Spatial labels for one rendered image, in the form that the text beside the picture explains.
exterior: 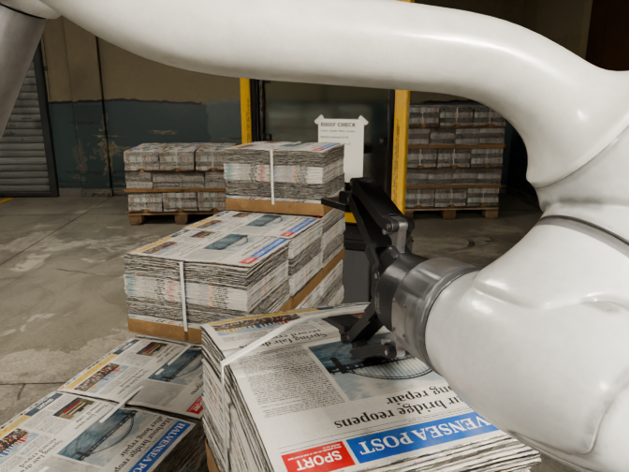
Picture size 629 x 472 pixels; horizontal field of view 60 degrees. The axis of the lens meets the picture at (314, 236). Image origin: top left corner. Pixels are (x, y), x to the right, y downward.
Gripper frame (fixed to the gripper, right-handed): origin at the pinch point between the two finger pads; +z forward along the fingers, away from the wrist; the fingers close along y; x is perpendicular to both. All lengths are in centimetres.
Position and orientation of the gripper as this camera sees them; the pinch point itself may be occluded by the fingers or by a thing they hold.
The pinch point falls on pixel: (335, 258)
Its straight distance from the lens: 65.6
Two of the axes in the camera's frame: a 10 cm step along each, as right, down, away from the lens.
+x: 9.3, -0.7, 3.7
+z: -3.7, -1.7, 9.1
